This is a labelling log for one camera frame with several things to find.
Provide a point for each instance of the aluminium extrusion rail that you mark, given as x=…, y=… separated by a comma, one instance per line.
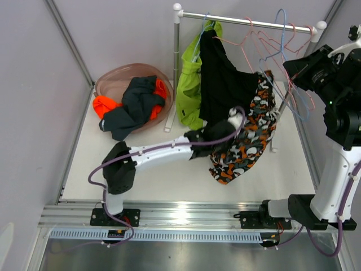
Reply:
x=153, y=215

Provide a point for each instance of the lime green shorts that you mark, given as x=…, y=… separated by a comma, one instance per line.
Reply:
x=188, y=96

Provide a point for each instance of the light blue hanger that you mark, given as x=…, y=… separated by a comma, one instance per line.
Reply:
x=205, y=26

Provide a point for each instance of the grey slotted cable duct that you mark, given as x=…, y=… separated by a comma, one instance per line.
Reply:
x=159, y=235

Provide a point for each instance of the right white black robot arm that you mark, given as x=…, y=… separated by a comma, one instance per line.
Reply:
x=331, y=203

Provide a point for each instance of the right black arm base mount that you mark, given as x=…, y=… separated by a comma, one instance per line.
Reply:
x=261, y=219

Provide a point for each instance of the pink hanger with navy shorts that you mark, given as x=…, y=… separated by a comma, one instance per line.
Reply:
x=274, y=48

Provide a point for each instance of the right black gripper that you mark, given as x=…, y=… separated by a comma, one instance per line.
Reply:
x=302, y=68

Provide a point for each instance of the translucent pink plastic basket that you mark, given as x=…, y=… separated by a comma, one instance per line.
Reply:
x=114, y=83

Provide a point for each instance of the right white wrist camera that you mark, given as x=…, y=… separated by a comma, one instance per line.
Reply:
x=337, y=56

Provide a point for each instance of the orange shorts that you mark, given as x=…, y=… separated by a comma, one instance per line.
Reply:
x=103, y=104

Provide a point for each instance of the dark navy shorts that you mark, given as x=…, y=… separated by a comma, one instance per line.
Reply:
x=142, y=101

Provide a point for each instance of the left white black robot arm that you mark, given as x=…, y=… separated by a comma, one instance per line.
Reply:
x=122, y=162

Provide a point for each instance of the camouflage patterned shorts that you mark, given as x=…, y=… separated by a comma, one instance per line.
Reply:
x=251, y=143

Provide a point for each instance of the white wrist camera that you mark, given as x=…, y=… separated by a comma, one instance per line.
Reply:
x=337, y=56
x=237, y=118

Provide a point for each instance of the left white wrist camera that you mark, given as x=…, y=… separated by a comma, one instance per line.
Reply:
x=237, y=118

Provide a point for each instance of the white metal clothes rack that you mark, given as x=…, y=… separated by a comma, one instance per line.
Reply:
x=272, y=30

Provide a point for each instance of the black shorts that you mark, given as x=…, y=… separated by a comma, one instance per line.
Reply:
x=222, y=85

